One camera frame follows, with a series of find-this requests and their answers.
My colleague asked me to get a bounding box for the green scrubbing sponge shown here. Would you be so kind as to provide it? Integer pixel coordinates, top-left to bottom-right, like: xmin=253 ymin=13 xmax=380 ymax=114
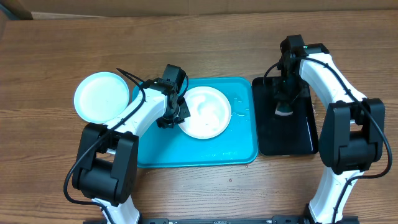
xmin=275 ymin=103 xmax=293 ymax=116

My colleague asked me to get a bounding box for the pink plate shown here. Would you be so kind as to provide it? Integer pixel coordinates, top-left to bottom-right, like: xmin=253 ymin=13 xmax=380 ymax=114
xmin=179 ymin=86 xmax=232 ymax=139

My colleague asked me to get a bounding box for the light blue plate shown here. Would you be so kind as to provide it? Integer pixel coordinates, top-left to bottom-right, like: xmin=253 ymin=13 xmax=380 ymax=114
xmin=73 ymin=72 xmax=130 ymax=124

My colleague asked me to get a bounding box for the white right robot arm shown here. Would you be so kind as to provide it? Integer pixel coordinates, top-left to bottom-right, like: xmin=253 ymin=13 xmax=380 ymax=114
xmin=275 ymin=35 xmax=392 ymax=223

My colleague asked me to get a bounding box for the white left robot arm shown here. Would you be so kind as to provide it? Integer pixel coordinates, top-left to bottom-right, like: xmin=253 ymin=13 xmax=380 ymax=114
xmin=63 ymin=64 xmax=190 ymax=223

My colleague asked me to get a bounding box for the blue plastic tray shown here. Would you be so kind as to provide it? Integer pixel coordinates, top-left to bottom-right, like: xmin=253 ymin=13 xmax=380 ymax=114
xmin=137 ymin=77 xmax=258 ymax=169

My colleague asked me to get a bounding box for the black rectangular tray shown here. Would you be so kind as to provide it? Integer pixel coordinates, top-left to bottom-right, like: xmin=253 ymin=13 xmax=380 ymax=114
xmin=252 ymin=77 xmax=318 ymax=156

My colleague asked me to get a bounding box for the brown cardboard backdrop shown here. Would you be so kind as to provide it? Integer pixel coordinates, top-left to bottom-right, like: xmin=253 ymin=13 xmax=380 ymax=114
xmin=1 ymin=0 xmax=397 ymax=19

